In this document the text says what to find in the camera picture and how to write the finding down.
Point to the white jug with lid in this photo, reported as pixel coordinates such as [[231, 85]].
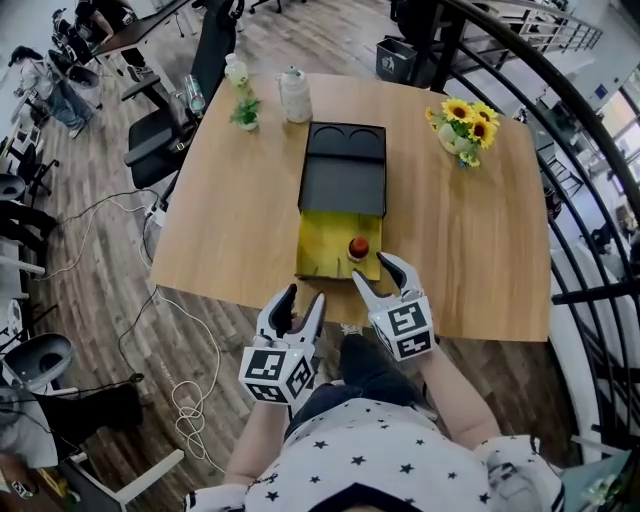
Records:
[[296, 97]]

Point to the small red bottle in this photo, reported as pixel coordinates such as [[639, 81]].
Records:
[[358, 248]]

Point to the person's white shoe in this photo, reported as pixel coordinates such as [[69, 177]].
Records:
[[351, 329]]

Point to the person's dark jeans legs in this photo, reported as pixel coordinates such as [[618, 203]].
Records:
[[370, 370]]

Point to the white-framed dark chair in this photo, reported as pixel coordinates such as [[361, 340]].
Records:
[[130, 482]]

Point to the dark long desk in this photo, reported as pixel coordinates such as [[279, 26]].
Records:
[[140, 27]]

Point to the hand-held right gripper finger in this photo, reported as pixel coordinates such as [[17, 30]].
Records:
[[370, 292], [407, 272]]

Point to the clear plastic drink bottle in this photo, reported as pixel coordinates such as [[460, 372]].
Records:
[[236, 72]]

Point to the person's left forearm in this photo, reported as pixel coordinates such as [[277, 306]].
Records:
[[255, 445]]

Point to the black office chair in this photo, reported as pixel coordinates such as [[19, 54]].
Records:
[[160, 145]]

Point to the wooden table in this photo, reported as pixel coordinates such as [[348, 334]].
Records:
[[575, 100]]

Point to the sunflower bouquet in vase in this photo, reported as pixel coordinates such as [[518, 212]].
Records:
[[467, 125]]

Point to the blue panel with pink ovals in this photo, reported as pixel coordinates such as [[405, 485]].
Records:
[[600, 487]]

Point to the white power strip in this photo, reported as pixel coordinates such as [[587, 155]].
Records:
[[156, 214]]

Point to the small green potted plant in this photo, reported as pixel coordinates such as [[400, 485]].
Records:
[[246, 112]]

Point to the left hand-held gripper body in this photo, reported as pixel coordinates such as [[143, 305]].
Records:
[[270, 372]]

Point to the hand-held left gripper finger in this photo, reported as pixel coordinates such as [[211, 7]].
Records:
[[312, 320], [275, 310]]

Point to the person's right forearm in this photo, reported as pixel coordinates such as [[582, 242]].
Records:
[[457, 400]]

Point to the black and yellow tray box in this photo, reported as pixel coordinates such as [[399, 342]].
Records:
[[344, 175]]

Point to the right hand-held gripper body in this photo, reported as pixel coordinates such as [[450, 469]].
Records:
[[402, 327]]

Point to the dark trash bin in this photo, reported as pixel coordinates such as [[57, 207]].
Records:
[[395, 60]]

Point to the clear tumbler bottle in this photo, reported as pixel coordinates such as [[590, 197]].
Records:
[[194, 95]]

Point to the white star-print shirt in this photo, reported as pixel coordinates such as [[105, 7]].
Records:
[[380, 460]]

